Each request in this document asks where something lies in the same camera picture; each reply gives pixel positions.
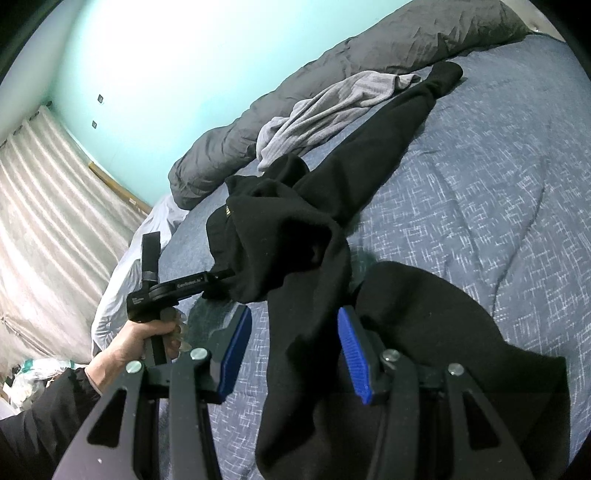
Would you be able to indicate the dark grey duvet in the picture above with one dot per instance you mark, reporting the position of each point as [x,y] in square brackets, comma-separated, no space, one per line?
[323,60]

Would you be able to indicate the black pants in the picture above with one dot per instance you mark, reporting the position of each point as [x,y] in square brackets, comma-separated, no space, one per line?
[295,207]

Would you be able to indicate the person's left hand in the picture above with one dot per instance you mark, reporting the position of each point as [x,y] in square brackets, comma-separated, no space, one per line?
[124,350]

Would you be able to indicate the white crumpled bag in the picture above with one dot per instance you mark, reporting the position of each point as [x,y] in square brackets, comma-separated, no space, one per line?
[37,378]

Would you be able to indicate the wooden frame strip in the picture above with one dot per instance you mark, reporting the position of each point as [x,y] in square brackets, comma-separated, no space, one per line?
[117,187]

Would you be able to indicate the grey knit garment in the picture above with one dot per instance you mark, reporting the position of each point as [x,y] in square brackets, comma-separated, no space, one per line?
[323,110]

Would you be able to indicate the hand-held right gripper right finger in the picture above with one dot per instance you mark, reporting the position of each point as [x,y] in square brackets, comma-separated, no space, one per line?
[353,357]

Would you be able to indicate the person's left forearm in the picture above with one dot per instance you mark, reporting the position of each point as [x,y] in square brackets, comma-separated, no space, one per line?
[41,424]

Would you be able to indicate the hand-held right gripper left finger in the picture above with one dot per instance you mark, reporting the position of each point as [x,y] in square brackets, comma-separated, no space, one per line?
[235,353]

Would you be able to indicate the white bed sheet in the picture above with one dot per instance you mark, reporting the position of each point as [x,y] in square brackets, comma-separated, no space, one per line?
[134,258]

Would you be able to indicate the beige curtain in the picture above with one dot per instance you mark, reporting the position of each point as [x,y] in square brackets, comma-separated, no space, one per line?
[55,207]

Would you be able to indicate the blue patterned bedspread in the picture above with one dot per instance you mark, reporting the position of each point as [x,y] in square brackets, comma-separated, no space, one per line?
[485,184]

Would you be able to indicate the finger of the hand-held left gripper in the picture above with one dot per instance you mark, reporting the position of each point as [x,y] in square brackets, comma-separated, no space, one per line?
[222,277]

